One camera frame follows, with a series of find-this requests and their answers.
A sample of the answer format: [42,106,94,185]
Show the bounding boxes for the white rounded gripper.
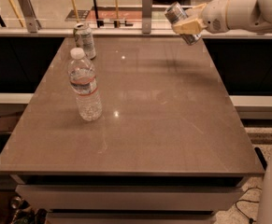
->
[172,0,230,35]

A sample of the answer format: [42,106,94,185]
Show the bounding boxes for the silver blue redbull can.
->
[165,2,201,46]

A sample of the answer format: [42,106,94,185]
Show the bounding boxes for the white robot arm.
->
[172,0,272,224]

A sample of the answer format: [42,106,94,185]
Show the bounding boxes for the green white soda can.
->
[73,22,96,60]

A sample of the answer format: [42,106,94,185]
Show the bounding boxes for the yellow stick right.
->
[115,0,120,28]

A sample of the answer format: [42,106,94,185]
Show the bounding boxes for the yellow stick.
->
[8,0,24,28]
[71,0,79,23]
[115,0,120,28]

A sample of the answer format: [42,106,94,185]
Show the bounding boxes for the coloured floor mat strip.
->
[64,6,166,23]

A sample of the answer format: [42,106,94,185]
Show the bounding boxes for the black stick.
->
[93,0,104,28]

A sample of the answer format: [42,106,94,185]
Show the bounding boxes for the yellow stick middle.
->
[71,0,79,23]

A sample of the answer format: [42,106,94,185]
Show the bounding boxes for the clear plastic water bottle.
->
[67,48,102,121]

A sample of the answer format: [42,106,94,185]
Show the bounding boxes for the black pole on floor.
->
[254,147,267,170]

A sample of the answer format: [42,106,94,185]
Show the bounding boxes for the yellow stick left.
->
[8,0,24,28]

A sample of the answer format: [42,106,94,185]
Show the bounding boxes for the grey table drawer unit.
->
[16,184,243,224]

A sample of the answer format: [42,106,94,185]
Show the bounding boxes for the cans under table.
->
[7,196,47,224]

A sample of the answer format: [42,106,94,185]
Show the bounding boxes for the middle metal railing post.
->
[142,0,153,35]

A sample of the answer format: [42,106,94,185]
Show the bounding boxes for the metal railing post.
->
[142,0,153,35]
[18,0,41,33]

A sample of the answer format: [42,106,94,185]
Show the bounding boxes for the left metal railing post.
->
[18,0,41,33]

